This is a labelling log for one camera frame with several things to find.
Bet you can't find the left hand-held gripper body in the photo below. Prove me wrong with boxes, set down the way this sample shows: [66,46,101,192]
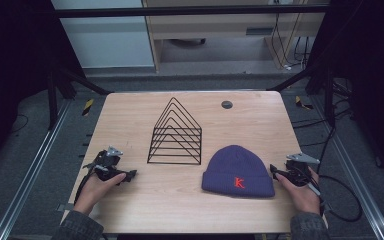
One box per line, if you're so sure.
[82,145,128,183]

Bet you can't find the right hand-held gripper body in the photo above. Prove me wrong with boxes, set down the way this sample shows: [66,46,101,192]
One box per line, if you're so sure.
[283,152,322,188]

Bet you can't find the purple knitted beanie hat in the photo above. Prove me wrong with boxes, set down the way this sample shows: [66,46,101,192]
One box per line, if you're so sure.
[201,144,277,199]

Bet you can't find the black wire rack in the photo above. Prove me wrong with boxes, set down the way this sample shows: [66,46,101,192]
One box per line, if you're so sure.
[146,96,203,166]

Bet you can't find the person's right hand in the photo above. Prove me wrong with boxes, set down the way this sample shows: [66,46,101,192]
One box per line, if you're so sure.
[274,168,322,216]

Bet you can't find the person's left hand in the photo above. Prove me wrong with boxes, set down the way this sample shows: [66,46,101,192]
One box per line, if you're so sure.
[72,171,128,216]

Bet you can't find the yellow black striped tape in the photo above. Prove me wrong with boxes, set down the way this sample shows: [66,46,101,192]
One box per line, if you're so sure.
[294,95,315,111]
[81,98,95,117]

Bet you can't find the black metal stand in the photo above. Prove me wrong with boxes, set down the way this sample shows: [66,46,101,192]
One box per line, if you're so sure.
[45,64,114,132]
[267,63,337,128]

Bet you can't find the white cabinet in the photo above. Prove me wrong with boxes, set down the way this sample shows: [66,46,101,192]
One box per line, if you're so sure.
[50,0,156,70]

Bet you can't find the black curtain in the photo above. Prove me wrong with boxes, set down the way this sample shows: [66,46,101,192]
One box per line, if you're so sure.
[308,0,384,188]
[0,0,85,178]

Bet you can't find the light wooden desk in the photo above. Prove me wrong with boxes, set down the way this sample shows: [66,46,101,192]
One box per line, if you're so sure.
[141,0,330,74]

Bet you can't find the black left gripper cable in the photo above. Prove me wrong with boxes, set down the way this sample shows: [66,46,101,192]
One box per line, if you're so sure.
[73,170,97,205]

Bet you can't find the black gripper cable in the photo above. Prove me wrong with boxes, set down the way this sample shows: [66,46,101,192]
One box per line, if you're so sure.
[73,170,97,205]
[308,174,364,224]

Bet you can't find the black floor cables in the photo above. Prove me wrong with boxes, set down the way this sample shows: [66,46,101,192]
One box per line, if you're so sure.
[291,78,356,149]

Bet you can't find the aluminium floor rail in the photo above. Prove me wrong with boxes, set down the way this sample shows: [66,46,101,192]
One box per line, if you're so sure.
[309,95,384,240]
[0,99,72,240]

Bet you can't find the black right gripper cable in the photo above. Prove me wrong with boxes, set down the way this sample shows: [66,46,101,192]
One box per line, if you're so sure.
[308,174,364,224]

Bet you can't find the thin black floor cable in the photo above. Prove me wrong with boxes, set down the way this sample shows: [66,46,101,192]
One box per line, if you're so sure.
[10,113,30,135]

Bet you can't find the black cables under desk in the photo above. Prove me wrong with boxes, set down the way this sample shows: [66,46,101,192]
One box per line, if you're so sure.
[269,0,315,72]

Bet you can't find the black horizontal frame bar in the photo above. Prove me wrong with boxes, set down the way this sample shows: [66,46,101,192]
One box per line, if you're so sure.
[53,4,330,19]

